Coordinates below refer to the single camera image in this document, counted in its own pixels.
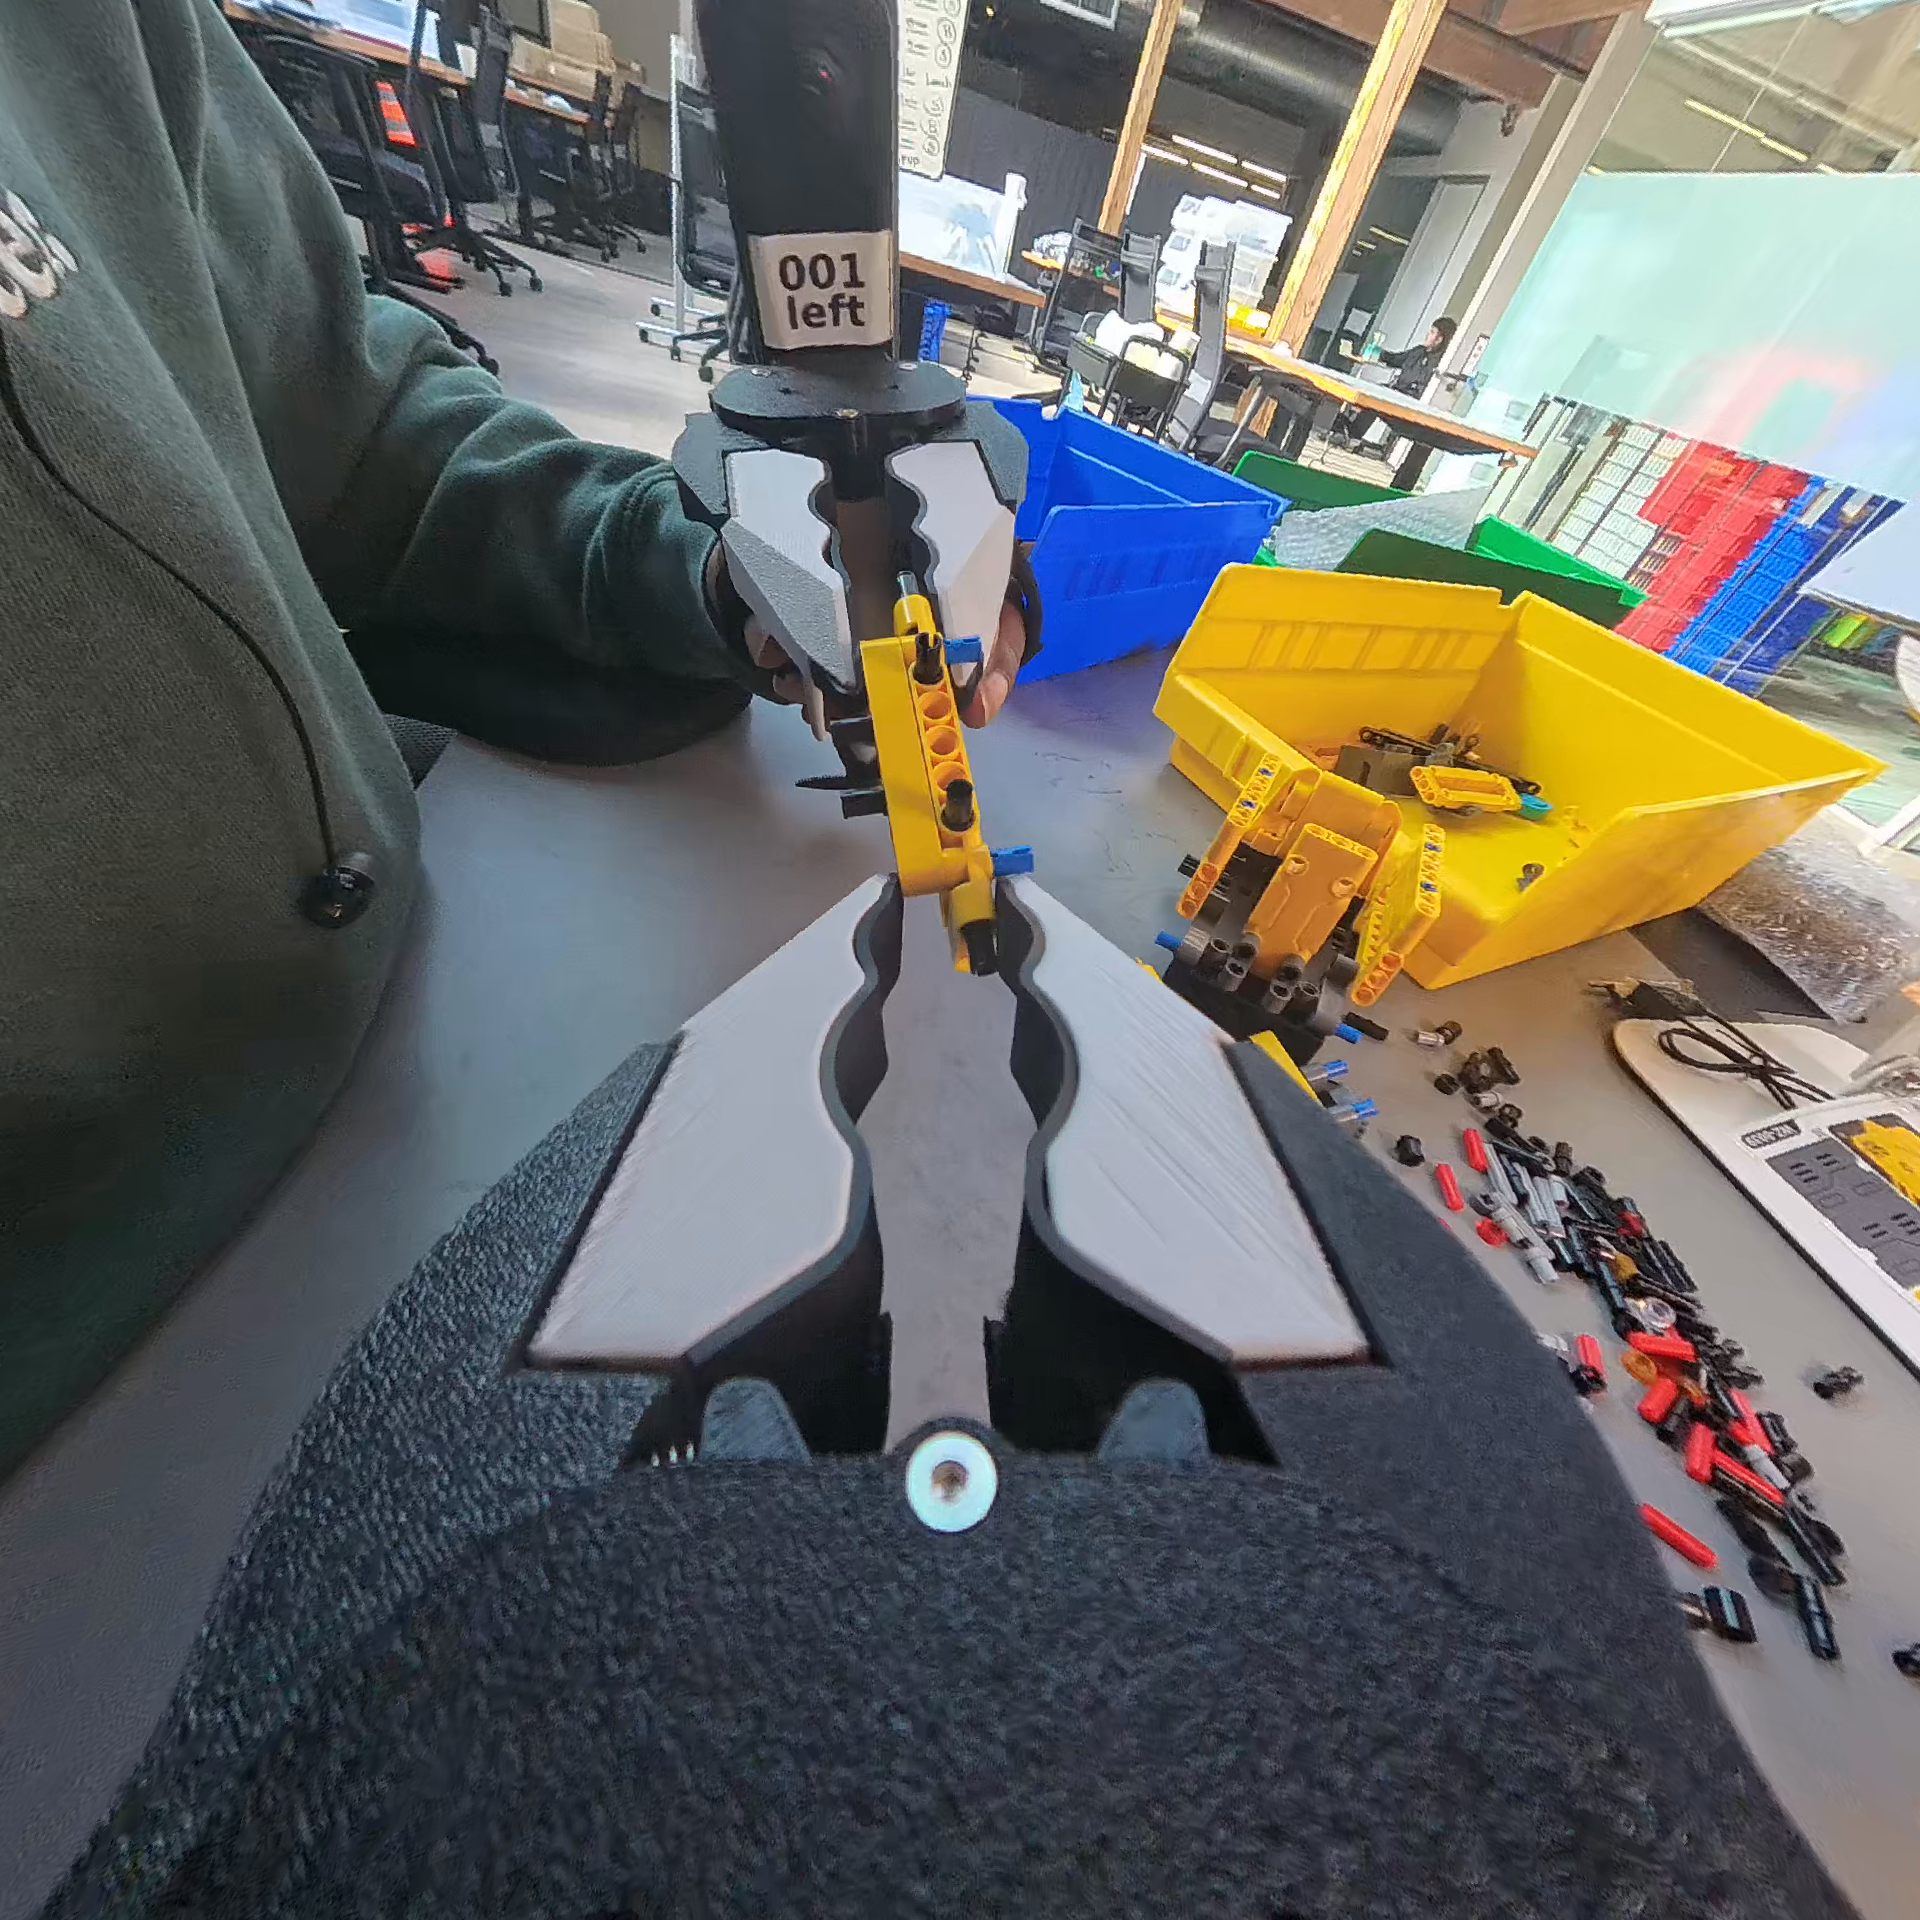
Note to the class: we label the green plastic bin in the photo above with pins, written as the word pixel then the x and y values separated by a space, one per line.
pixel 1514 563

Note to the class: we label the yellow lego beam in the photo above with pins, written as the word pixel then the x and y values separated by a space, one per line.
pixel 944 750

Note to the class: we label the yellow perforated lego frame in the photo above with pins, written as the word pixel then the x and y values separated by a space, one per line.
pixel 1463 791

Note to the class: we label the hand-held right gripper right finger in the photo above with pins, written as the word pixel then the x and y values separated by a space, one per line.
pixel 1185 1200

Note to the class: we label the blue plastic bin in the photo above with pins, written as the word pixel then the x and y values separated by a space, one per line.
pixel 1141 540

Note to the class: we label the white printed board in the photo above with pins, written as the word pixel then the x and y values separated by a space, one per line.
pixel 931 90

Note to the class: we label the yellow lego panel with pins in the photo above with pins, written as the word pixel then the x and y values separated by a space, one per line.
pixel 892 734

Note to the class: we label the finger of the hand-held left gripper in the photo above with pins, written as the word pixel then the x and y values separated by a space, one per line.
pixel 780 554
pixel 969 524

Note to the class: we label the yellow plastic bin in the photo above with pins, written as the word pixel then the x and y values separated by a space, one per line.
pixel 1651 780

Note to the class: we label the wooden office desk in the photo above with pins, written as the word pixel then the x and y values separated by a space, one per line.
pixel 1350 391

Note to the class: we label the pile of small lego pins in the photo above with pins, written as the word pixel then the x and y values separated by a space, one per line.
pixel 1621 1275

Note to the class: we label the person's left forearm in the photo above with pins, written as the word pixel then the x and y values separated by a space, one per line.
pixel 541 571

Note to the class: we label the black office chair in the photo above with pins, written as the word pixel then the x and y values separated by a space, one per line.
pixel 450 165
pixel 1200 345
pixel 1094 300

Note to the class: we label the black round device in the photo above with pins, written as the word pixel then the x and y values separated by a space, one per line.
pixel 338 888

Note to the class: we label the stack of coloured plastic crates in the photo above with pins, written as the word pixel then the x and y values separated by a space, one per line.
pixel 1724 554

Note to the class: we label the lego axle and gear assembly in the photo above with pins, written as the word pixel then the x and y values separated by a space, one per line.
pixel 1321 1072

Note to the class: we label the bubble wrap sheet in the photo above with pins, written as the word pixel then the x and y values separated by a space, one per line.
pixel 1814 915
pixel 1394 524

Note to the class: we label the yellow lego robot body model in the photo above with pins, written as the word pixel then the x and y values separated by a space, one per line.
pixel 1321 884

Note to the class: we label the person's left hand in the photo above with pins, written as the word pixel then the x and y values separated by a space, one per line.
pixel 998 669

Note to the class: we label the wooden pillar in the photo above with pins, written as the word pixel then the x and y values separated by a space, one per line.
pixel 1143 104
pixel 1350 165

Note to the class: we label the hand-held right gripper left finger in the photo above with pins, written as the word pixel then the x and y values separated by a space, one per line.
pixel 705 1200

